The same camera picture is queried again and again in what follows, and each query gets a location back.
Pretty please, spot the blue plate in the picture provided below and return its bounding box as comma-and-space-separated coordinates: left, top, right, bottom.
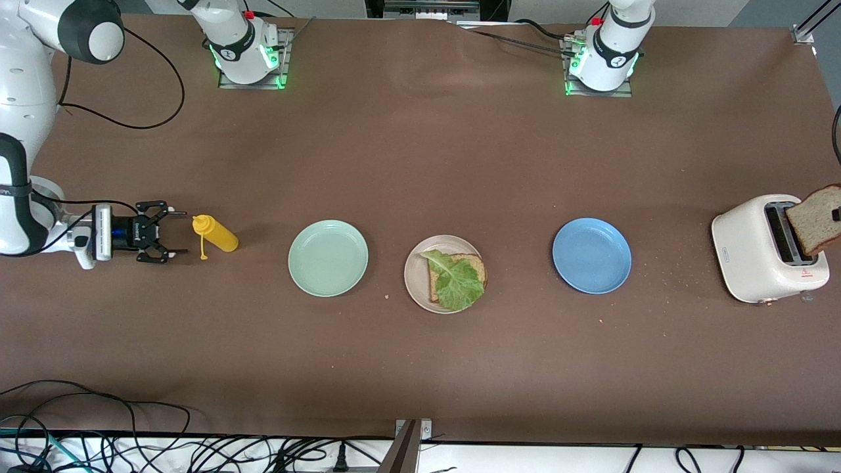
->
552, 217, 633, 295

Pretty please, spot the thin grey cable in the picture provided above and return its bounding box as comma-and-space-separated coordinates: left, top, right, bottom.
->
266, 16, 317, 66

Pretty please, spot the tangled black cable bundle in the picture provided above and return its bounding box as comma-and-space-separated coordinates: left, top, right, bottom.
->
66, 434, 395, 473

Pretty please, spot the black base power cable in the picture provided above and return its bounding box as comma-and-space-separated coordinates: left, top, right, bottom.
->
453, 18, 582, 60

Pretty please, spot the aluminium profile bracket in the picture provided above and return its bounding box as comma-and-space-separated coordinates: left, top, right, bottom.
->
378, 418, 434, 473

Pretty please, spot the long black looped cable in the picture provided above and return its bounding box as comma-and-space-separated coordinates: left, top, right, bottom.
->
0, 380, 193, 438

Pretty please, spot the brown bread slice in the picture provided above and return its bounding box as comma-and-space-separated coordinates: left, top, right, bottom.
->
428, 254, 488, 304
785, 185, 841, 257

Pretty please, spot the aluminium profile strut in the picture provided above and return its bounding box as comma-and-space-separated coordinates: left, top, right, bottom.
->
798, 0, 841, 32

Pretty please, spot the teal cable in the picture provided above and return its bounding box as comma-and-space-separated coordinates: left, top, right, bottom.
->
0, 427, 73, 473

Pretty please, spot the green lettuce leaf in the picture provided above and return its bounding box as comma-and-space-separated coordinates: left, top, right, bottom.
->
420, 249, 486, 312

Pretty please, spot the white toaster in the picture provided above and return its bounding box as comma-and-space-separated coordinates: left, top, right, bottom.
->
712, 194, 830, 305

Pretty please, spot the yellow squeeze bottle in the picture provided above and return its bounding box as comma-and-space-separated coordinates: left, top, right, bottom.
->
193, 214, 239, 260

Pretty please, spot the mint green plate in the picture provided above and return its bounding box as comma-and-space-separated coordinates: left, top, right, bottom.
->
288, 219, 369, 298

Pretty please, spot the beige plate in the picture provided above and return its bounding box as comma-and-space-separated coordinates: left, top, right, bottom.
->
403, 235, 486, 315

